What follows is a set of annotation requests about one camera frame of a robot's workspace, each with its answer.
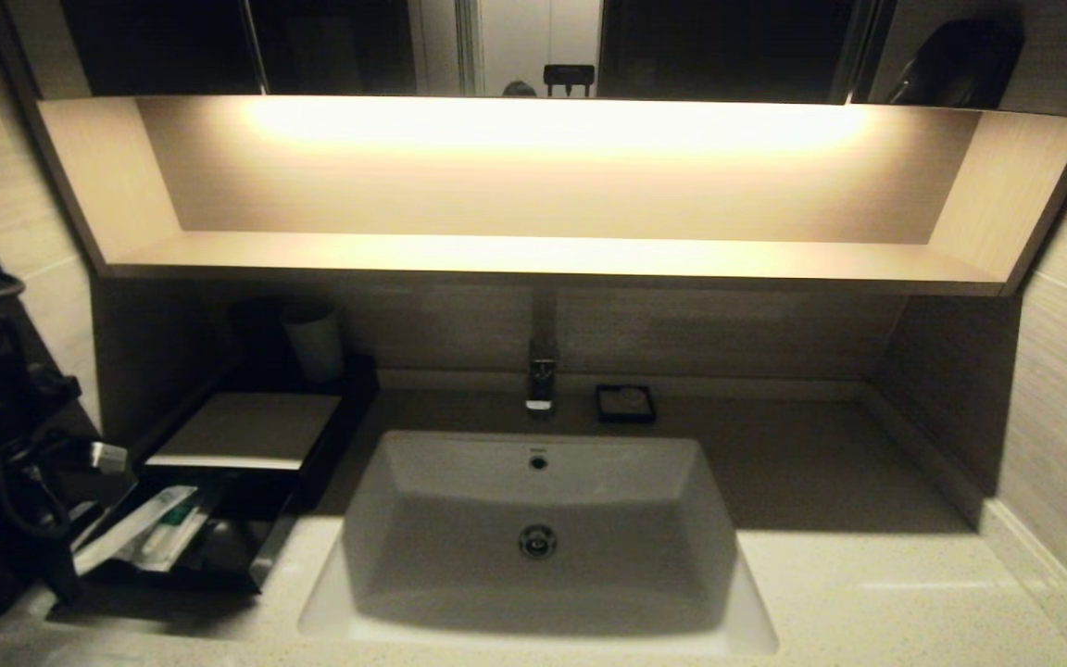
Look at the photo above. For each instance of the mirror cabinet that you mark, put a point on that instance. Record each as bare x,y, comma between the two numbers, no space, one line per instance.
728,46

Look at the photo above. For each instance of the black soap dish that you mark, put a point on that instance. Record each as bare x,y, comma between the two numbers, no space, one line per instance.
600,417

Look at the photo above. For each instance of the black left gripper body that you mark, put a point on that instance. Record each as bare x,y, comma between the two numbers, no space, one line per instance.
52,500

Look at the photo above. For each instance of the white green toiletry packet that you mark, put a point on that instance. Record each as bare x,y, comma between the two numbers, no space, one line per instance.
172,542

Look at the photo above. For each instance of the white ceramic sink basin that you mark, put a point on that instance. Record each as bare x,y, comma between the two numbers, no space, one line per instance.
459,556

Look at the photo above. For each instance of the black cup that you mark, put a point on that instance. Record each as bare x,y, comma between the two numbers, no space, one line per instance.
256,333

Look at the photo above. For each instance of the chrome sink drain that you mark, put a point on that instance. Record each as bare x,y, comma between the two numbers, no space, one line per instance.
538,542

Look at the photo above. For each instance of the wooden wall niche shelf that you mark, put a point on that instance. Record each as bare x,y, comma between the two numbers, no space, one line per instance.
533,253

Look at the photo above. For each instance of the small black bracket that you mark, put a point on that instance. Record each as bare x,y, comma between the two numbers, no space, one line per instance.
569,76

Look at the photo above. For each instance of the white cup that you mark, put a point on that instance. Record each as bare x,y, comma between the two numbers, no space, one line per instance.
314,347

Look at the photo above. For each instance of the chrome faucet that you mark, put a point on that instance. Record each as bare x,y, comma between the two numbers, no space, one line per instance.
541,380

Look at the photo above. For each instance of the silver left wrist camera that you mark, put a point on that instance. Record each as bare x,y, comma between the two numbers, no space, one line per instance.
109,458

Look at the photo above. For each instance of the clear toothbrush packet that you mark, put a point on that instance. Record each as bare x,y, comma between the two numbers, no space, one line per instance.
131,528

